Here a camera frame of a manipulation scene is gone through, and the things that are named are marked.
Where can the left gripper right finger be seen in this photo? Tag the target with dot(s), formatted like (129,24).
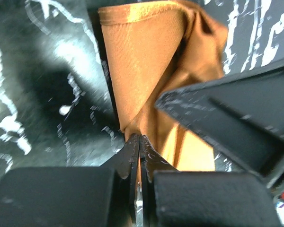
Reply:
(150,161)

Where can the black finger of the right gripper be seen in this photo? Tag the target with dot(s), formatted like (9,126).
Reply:
(241,115)

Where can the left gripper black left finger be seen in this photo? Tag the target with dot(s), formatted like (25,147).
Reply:
(125,164)

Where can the orange cloth napkin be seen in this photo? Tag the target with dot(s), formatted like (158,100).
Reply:
(157,46)

